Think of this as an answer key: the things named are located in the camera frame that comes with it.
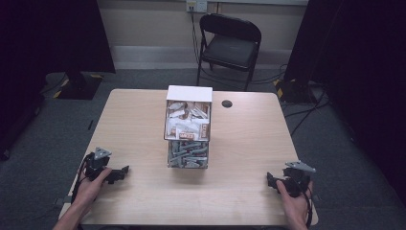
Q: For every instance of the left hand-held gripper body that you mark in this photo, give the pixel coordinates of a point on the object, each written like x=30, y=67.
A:
x=95, y=163

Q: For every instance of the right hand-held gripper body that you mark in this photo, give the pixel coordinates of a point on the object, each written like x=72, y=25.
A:
x=297, y=180

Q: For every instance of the person's right hand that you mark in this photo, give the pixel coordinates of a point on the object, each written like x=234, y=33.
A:
x=297, y=207

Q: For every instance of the person's left hand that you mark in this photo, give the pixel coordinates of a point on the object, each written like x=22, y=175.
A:
x=87, y=190

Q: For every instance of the small black floor strip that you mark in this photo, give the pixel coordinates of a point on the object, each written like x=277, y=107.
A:
x=91, y=124

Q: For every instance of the pile of grey packets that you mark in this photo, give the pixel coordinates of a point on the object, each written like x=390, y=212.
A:
x=188, y=155

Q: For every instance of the pile of brown white packets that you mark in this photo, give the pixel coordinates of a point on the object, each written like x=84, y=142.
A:
x=186, y=126

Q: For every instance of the black stand base striped tape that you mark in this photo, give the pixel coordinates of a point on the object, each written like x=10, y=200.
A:
x=79, y=85
x=297, y=91

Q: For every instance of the black table grommet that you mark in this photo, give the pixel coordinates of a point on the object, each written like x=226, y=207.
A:
x=227, y=103

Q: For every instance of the clear two-tier box white lid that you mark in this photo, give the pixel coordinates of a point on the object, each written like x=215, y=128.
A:
x=189, y=93

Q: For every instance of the black curtain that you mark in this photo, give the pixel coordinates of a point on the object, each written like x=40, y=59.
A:
x=48, y=35
x=357, y=48

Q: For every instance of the black folding chair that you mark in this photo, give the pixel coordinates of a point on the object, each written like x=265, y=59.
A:
x=230, y=48

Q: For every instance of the grey table bracket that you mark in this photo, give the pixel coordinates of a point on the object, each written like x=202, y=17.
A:
x=62, y=201

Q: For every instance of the white wall socket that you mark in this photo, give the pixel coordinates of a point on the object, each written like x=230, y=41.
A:
x=196, y=5

